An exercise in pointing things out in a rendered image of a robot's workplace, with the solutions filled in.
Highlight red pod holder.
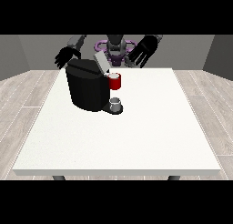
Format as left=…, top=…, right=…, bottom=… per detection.
left=107, top=72, right=122, bottom=91

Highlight black coffee machine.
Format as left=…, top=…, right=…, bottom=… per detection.
left=65, top=58, right=124, bottom=115

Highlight small grey cup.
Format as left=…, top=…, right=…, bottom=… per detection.
left=108, top=97, right=123, bottom=113

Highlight grey robot trunk purple rings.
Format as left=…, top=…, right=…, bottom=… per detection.
left=94, top=35, right=137, bottom=67

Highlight pale grey machine lid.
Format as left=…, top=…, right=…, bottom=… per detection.
left=93, top=50, right=111, bottom=75

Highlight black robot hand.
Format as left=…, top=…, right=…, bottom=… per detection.
left=54, top=46, right=82, bottom=70
left=127, top=35, right=159, bottom=69

